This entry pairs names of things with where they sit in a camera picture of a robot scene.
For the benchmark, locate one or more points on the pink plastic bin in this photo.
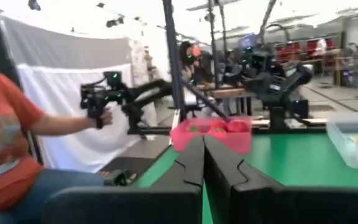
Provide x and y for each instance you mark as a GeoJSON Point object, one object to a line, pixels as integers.
{"type": "Point", "coordinates": [238, 141]}

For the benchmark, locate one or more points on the red strawberry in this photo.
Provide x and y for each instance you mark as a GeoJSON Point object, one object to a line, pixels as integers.
{"type": "Point", "coordinates": [217, 127]}
{"type": "Point", "coordinates": [194, 127]}
{"type": "Point", "coordinates": [238, 126]}

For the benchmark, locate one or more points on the wooden work table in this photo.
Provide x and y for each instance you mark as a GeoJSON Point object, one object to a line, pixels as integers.
{"type": "Point", "coordinates": [228, 92]}

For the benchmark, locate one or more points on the black box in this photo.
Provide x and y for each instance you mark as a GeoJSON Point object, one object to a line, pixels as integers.
{"type": "Point", "coordinates": [300, 108]}

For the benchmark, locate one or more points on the silver frame bracket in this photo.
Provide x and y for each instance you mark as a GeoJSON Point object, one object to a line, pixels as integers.
{"type": "Point", "coordinates": [175, 123]}

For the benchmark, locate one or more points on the black table-level camera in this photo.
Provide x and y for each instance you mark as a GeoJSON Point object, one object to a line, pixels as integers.
{"type": "Point", "coordinates": [120, 177]}

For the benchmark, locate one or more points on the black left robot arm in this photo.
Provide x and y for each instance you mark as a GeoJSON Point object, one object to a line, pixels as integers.
{"type": "Point", "coordinates": [278, 87]}

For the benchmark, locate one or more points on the green table mat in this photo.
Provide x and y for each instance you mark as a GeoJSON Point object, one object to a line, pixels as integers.
{"type": "Point", "coordinates": [291, 161]}

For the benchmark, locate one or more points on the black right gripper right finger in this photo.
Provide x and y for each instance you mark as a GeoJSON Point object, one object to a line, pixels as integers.
{"type": "Point", "coordinates": [259, 202]}

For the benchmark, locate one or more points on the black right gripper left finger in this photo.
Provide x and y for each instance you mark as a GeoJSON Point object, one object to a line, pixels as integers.
{"type": "Point", "coordinates": [166, 193]}

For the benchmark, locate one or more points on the clear plastic bin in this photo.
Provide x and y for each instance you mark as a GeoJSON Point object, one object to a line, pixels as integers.
{"type": "Point", "coordinates": [346, 146]}

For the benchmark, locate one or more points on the person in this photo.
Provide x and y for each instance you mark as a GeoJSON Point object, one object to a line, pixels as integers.
{"type": "Point", "coordinates": [190, 62]}
{"type": "Point", "coordinates": [5, 140]}

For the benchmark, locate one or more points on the black camera frame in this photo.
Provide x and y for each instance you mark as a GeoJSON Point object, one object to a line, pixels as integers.
{"type": "Point", "coordinates": [174, 62]}

